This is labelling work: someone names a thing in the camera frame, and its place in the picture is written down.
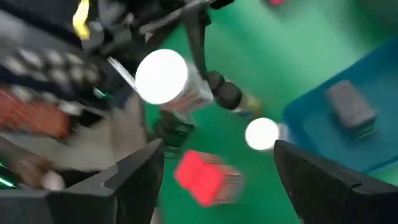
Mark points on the green black pepper tin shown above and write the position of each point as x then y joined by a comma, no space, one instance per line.
174,132
349,105

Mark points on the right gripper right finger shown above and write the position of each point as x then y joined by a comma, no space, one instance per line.
335,202

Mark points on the clear plastic storage box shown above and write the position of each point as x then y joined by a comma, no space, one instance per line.
102,146

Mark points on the green table mat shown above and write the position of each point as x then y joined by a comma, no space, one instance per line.
255,46

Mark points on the yellow tape tag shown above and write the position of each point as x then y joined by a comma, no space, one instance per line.
81,18

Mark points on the pink plastic bin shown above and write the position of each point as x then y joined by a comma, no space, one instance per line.
276,2

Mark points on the blue plastic bin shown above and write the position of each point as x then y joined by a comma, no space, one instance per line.
311,140

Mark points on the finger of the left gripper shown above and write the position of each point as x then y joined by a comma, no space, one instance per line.
199,25

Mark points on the grey white checkered cloth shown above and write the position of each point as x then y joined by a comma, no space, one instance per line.
56,68

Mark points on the white-lid spice jar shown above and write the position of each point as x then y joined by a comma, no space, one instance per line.
261,133
161,76

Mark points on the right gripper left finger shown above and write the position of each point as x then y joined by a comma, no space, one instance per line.
77,205

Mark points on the orange cloth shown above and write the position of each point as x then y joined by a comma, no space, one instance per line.
31,115

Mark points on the black-lid spice jar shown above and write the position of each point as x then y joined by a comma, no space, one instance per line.
229,96

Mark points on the red-lid smoked paprika tin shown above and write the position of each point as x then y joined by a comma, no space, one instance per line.
189,168
208,186

